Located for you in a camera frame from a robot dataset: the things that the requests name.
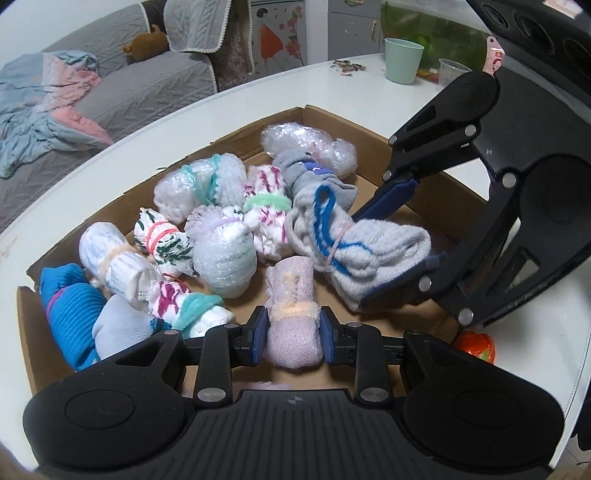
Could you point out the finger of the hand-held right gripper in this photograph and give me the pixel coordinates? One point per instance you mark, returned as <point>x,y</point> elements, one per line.
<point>388,196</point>
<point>401,284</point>

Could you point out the orange shiny wrapped bundle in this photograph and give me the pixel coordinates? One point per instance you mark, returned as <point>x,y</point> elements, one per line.
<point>475,344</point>

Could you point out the white sock bundle pink band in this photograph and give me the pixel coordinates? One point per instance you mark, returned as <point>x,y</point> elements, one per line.
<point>104,249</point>

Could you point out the white cabinet with stickers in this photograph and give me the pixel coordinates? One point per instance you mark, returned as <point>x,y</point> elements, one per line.
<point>277,37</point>

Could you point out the plain bubble wrap bundle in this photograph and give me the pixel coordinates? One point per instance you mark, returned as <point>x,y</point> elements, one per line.
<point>291,138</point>

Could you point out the blue and pink blanket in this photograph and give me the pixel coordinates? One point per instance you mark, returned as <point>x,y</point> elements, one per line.
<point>37,106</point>

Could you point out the brown plush toy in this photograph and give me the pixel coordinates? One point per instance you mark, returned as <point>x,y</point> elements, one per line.
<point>145,44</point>

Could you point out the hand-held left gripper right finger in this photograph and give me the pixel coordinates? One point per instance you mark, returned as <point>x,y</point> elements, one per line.
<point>328,337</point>

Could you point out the grey sofa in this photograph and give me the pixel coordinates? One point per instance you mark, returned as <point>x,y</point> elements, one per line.
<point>152,87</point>

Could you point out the pile of sunflower seeds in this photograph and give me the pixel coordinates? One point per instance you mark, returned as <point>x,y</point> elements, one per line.
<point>348,67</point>

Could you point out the lilac sock bundle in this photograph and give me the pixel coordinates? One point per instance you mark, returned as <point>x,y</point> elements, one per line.
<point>293,341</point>

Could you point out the green cup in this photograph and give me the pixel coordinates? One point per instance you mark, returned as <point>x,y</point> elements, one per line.
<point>402,62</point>

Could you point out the grey sock blue print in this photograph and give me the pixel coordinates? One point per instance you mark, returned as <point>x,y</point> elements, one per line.
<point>295,170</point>

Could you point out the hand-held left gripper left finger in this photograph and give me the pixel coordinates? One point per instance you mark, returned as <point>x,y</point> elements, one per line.
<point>260,334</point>

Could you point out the magenta-patterned sock bundle green band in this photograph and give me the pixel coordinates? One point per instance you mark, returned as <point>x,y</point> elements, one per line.
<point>265,226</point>

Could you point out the brown cardboard box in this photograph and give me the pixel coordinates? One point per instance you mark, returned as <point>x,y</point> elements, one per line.
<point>30,341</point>

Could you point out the bubble wrap bundle purple band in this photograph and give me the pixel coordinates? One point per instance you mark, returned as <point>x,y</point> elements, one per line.
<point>226,267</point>

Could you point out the clear plastic cup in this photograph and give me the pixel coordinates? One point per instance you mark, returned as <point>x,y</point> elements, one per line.
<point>453,74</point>

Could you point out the bubble wrap bundle teal band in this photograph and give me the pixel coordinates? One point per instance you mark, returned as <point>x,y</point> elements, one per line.
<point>175,194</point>

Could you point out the magenta-patterned sock bundle teal band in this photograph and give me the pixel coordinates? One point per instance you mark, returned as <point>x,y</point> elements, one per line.
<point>207,318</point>

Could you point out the pink and red packet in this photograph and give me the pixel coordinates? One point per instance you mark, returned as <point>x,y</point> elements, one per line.
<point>494,55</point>

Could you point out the white green-patterned sock bundle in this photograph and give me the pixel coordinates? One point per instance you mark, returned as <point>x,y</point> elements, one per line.
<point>154,230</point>

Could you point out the white and blue sock bundle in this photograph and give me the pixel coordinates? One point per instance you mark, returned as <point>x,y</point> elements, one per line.
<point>120,327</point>

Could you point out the green plastic bag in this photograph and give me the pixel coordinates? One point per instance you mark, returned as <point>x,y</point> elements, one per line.
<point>438,32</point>

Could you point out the grey knitted sofa throw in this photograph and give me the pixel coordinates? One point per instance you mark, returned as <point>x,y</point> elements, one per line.
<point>194,25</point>

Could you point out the grey sock bundle blue trim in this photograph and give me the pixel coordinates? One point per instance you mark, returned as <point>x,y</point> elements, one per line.
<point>378,249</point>

